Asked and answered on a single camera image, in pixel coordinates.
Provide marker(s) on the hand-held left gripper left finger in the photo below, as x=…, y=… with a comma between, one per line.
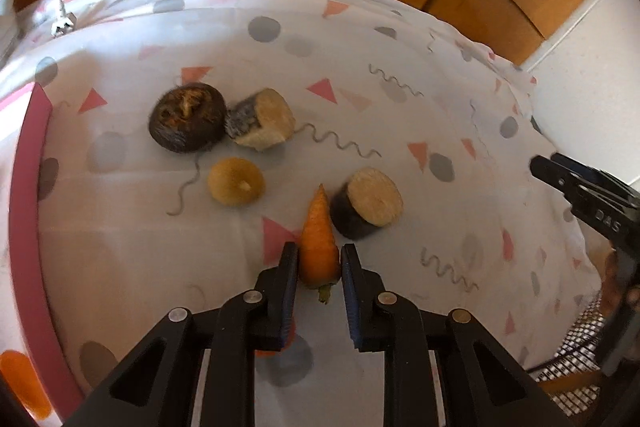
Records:
x=289, y=294

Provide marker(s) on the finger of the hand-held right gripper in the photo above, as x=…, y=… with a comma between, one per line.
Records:
x=617, y=317
x=600, y=207

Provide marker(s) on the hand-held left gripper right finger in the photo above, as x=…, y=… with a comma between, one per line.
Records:
x=351, y=294

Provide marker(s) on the small orange carrot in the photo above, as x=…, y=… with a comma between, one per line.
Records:
x=317, y=247

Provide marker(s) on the orange mandarin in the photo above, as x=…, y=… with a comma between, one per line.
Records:
x=20, y=382

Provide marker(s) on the pink shallow tray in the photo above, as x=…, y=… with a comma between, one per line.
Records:
x=22, y=187

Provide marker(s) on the wicker chair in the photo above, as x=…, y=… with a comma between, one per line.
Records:
x=575, y=387

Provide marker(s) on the dark-skinned cut yam chunk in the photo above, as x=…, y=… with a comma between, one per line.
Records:
x=367, y=204

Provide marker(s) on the small yellow potato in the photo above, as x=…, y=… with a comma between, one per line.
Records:
x=236, y=181

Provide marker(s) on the pale-skinned cut yam chunk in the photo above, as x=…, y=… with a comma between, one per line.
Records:
x=262, y=119

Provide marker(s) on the dark water chestnut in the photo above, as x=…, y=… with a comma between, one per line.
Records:
x=187, y=119

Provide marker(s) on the white patterned tablecloth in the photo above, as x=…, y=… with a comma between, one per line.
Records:
x=400, y=57

